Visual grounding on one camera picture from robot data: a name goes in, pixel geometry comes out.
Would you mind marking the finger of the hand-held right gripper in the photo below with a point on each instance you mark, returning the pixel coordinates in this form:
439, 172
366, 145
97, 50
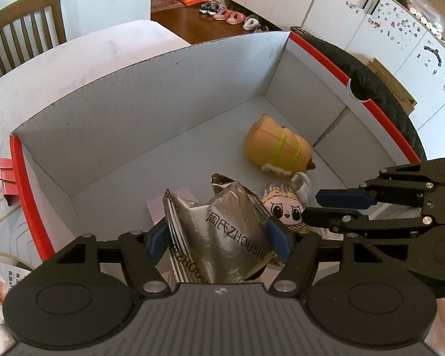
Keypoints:
330, 218
341, 198

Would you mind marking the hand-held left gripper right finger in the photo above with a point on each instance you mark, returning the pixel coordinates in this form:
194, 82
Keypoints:
279, 243

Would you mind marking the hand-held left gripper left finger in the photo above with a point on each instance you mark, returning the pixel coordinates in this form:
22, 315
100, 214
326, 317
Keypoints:
157, 243

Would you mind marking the silver snack packet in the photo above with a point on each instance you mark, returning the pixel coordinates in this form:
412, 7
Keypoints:
230, 237
178, 230

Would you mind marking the pink paper note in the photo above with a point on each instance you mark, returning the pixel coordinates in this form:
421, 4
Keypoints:
159, 211

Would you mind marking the cartoon doll charm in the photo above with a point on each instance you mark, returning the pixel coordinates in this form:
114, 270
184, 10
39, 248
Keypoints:
285, 211

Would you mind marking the yellow plush toy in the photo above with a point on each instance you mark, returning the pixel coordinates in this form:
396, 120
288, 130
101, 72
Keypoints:
274, 144

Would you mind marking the red cardboard box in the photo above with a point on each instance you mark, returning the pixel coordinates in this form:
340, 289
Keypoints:
133, 118

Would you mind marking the white packet blue label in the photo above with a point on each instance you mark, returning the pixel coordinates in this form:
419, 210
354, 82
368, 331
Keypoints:
3, 289

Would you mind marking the pink binder clip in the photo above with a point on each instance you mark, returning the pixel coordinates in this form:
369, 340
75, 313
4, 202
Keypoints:
9, 178

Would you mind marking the flat cardboard box on floor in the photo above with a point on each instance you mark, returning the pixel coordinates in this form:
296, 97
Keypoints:
393, 85

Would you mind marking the grey slipper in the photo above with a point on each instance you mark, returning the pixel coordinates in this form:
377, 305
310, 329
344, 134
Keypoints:
261, 28
250, 22

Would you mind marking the pink slipper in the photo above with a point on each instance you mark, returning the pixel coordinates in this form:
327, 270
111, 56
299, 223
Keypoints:
221, 15
236, 18

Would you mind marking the black white sneaker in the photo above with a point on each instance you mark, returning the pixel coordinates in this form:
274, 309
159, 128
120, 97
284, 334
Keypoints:
206, 7
218, 8

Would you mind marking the patterned door rug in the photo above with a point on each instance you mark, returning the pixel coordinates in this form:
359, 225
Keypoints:
163, 3

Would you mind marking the brown wooden chair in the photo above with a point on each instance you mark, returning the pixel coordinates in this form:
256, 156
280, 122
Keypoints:
26, 33

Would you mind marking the white wall cabinet unit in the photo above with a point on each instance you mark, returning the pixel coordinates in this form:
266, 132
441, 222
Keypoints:
356, 18

